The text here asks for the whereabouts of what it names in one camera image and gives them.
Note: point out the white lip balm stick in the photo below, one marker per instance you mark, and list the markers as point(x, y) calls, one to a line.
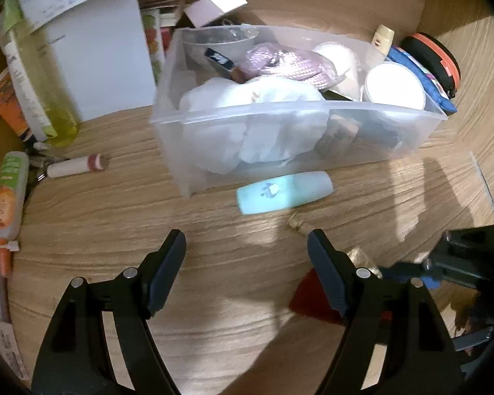
point(76, 166)

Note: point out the metal nail clippers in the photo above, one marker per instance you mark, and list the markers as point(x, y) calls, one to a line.
point(41, 156)

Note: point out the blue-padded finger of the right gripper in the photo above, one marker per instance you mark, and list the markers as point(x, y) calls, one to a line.
point(404, 271)

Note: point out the small white pink box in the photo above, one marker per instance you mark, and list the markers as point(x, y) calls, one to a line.
point(203, 12)

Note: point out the white curled paper sheet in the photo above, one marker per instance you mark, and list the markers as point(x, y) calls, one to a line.
point(97, 51)

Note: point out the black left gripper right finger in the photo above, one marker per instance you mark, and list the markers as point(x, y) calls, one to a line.
point(395, 340)

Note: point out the yellow-green spray bottle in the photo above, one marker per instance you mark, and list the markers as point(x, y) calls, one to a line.
point(44, 102)

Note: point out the cream sunscreen bottle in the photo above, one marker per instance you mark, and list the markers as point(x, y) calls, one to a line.
point(380, 46)

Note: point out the blue patterned zip pouch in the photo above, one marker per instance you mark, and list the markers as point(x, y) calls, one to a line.
point(427, 79)

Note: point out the black orange round case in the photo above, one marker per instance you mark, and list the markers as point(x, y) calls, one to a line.
point(436, 58)

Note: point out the black blue staples box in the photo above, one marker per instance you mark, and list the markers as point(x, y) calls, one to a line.
point(219, 61)

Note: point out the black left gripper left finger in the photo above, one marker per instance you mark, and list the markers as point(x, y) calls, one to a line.
point(74, 354)

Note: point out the white drawstring cloth pouch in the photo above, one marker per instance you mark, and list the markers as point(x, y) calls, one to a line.
point(220, 145)

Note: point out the orange printed tube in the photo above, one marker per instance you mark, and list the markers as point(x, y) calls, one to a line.
point(10, 109)

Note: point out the orange pen with tag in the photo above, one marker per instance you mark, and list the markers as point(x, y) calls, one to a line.
point(7, 248)

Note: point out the white round lidded tub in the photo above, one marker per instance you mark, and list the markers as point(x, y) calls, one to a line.
point(394, 84)

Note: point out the dark green glass bottle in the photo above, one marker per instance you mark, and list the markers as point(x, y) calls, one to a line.
point(366, 135)

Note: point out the mint green tube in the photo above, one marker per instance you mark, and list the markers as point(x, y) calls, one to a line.
point(284, 192)

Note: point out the white receipt slip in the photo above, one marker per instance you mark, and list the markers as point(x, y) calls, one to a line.
point(9, 351)

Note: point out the dark red flat pouch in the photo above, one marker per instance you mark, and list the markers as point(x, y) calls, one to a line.
point(310, 300)

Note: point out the clear plastic storage bin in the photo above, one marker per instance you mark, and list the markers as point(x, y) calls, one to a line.
point(284, 52)

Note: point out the clear plastic bowl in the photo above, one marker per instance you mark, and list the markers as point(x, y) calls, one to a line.
point(231, 41)

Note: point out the green orange squeeze tube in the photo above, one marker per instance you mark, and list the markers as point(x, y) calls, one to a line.
point(13, 180)

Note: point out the cream candle jar clear lid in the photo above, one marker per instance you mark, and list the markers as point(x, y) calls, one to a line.
point(347, 67)

